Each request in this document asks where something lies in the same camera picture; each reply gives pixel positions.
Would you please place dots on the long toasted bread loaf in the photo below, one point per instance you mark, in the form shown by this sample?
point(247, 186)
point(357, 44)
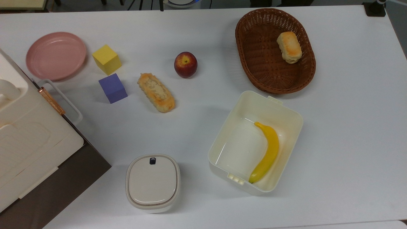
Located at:
point(156, 92)

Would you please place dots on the white blue round robot base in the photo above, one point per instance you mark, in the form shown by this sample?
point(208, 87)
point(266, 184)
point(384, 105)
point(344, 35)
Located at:
point(181, 3)

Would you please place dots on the brown wicker oval basket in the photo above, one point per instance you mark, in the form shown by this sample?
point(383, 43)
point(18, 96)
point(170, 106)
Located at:
point(264, 66)

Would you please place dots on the small bread roll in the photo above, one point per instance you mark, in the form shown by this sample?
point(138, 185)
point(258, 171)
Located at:
point(289, 47)

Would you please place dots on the white open plastic box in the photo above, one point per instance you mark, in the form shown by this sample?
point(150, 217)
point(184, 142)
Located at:
point(241, 143)

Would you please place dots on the red apple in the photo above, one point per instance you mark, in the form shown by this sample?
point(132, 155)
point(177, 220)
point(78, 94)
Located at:
point(185, 65)

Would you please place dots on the yellow banana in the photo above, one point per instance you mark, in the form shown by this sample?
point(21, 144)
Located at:
point(269, 152)

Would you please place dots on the small lidded white container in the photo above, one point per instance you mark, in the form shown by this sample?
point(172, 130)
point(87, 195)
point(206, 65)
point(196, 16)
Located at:
point(152, 183)

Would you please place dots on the purple cube block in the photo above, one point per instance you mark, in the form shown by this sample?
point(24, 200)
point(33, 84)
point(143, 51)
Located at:
point(113, 88)

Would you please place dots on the yellow cube block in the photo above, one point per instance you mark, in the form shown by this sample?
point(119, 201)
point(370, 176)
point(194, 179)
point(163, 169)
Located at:
point(106, 59)

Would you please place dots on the black tripod legs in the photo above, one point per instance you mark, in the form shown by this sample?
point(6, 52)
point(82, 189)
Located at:
point(152, 4)

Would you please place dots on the dark brown base board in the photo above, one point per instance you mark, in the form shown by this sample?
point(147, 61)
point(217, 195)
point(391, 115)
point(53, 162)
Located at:
point(63, 187)

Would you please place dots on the pink round plate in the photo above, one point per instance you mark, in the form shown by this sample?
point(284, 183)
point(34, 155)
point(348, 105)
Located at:
point(56, 56)

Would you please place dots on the white toy oven appliance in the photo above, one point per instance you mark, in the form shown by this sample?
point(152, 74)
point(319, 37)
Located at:
point(28, 140)

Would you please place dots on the pale yellow side table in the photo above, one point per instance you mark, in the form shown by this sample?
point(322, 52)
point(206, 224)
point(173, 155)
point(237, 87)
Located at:
point(20, 4)

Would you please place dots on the black table clamp mount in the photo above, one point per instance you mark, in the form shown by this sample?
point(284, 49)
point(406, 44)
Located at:
point(374, 8)

